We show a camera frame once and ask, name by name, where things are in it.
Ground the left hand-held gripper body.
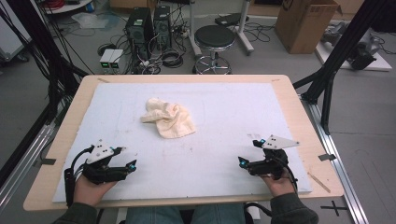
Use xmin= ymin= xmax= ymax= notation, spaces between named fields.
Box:
xmin=81 ymin=139 xmax=129 ymax=185

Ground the person's leg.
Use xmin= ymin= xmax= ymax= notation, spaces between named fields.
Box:
xmin=124 ymin=206 xmax=180 ymax=224
xmin=191 ymin=203 xmax=247 ymax=224

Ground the grey panel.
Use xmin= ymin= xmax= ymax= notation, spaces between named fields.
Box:
xmin=0 ymin=0 xmax=32 ymax=62

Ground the brown cardboard box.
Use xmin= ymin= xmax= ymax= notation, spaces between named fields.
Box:
xmin=274 ymin=0 xmax=344 ymax=55

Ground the black metal frame stand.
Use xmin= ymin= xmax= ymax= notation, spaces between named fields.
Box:
xmin=0 ymin=0 xmax=90 ymax=125
xmin=292 ymin=0 xmax=390 ymax=136

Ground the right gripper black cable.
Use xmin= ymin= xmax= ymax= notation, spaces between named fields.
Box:
xmin=244 ymin=160 xmax=301 ymax=218

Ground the person's left leg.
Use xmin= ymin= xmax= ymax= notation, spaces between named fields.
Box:
xmin=124 ymin=206 xmax=180 ymax=224

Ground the large black computer tower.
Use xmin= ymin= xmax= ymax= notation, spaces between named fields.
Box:
xmin=125 ymin=7 xmax=155 ymax=60

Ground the person's right hand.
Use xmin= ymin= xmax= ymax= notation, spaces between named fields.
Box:
xmin=261 ymin=173 xmax=297 ymax=198

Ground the coiled black cable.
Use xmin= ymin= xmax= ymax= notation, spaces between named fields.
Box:
xmin=162 ymin=48 xmax=185 ymax=69

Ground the black round stool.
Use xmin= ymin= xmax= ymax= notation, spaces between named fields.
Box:
xmin=192 ymin=24 xmax=237 ymax=76

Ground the person's right leg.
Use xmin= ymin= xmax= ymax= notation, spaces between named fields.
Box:
xmin=191 ymin=203 xmax=247 ymax=224

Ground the cream cloth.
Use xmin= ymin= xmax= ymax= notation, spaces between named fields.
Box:
xmin=139 ymin=97 xmax=197 ymax=140

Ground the aluminium rail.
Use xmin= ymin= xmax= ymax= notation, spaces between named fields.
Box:
xmin=300 ymin=92 xmax=370 ymax=224
xmin=0 ymin=124 xmax=57 ymax=213

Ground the slim black computer tower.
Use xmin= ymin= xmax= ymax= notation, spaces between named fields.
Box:
xmin=153 ymin=5 xmax=173 ymax=52

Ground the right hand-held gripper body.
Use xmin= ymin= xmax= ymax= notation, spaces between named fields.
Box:
xmin=247 ymin=133 xmax=301 ymax=181

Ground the black flat case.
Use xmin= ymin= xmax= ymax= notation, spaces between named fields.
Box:
xmin=214 ymin=12 xmax=250 ymax=27

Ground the white round table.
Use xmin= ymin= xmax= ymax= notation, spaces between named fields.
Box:
xmin=43 ymin=0 xmax=94 ymax=15

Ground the thin wooden stick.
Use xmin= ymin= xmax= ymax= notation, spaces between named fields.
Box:
xmin=307 ymin=172 xmax=332 ymax=194

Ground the white floor board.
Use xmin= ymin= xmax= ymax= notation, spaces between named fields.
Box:
xmin=315 ymin=40 xmax=393 ymax=73

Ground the person's left hand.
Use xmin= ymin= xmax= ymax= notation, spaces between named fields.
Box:
xmin=73 ymin=174 xmax=118 ymax=208

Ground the grey and black machine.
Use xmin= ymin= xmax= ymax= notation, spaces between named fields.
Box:
xmin=320 ymin=21 xmax=384 ymax=71

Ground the white power supply box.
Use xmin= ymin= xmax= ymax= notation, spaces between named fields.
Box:
xmin=108 ymin=49 xmax=124 ymax=70
xmin=99 ymin=49 xmax=116 ymax=71

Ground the white foam table mat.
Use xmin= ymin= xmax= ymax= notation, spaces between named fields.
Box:
xmin=51 ymin=82 xmax=313 ymax=203

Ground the clear plastic sheet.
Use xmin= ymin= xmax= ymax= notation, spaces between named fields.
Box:
xmin=71 ymin=12 xmax=120 ymax=32

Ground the white metal desk leg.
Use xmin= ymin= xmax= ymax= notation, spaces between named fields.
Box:
xmin=236 ymin=0 xmax=255 ymax=55
xmin=186 ymin=0 xmax=204 ymax=59

